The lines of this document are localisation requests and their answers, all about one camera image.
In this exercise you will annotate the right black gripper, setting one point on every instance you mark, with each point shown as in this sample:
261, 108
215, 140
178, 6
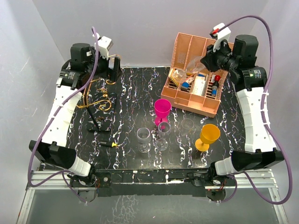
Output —
210, 55

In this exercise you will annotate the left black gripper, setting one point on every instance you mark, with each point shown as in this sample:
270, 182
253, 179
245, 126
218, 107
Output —
112, 74

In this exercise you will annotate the clear wine glass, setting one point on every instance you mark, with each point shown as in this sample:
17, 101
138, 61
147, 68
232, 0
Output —
164, 130
143, 138
187, 127
180, 75

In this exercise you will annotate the gold wire wine glass rack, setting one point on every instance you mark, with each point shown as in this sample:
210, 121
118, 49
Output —
99, 101

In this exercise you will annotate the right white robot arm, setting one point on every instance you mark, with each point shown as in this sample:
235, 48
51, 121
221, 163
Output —
250, 81

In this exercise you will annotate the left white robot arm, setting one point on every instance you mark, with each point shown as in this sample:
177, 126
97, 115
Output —
86, 60

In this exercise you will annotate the pink plastic wine glass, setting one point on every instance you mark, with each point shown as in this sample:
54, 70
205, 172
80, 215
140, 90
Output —
162, 109

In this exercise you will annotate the orange plastic wine glass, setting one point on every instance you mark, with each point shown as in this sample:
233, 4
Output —
209, 134

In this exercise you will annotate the red capped bottle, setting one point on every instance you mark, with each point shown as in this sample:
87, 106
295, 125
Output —
215, 80

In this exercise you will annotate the white staples box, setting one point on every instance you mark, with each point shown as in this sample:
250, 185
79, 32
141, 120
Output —
199, 85

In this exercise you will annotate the peach desk organizer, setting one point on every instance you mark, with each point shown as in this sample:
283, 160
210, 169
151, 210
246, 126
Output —
186, 48

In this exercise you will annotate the blue grey eraser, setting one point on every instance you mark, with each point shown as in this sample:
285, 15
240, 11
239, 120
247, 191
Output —
186, 86

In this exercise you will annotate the black yellow screwdriver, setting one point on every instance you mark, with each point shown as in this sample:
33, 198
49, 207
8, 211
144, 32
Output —
108, 144

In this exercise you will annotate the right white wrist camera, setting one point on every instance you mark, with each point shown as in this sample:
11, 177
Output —
220, 32

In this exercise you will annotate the aluminium frame rail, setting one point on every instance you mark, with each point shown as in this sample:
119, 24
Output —
134, 198

